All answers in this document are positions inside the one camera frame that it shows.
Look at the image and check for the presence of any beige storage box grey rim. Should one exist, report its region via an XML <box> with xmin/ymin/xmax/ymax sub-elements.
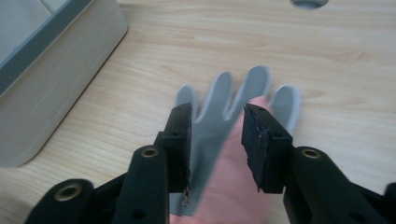
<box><xmin>0</xmin><ymin>0</ymin><xmax>129</xmax><ymax>168</ymax></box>

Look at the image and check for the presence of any round table cable hole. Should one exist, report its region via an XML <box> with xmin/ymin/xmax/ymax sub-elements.
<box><xmin>290</xmin><ymin>0</ymin><xmax>330</xmax><ymax>10</ymax></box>

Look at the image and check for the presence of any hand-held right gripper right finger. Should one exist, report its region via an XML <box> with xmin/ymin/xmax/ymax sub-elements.
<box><xmin>240</xmin><ymin>103</ymin><xmax>294</xmax><ymax>194</ymax></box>

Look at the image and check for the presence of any grey and pink glove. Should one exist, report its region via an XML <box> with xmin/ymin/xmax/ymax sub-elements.
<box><xmin>169</xmin><ymin>64</ymin><xmax>302</xmax><ymax>224</ymax></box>

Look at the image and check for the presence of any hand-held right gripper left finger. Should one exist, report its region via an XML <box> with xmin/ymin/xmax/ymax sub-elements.
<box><xmin>159</xmin><ymin>102</ymin><xmax>193</xmax><ymax>194</ymax></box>

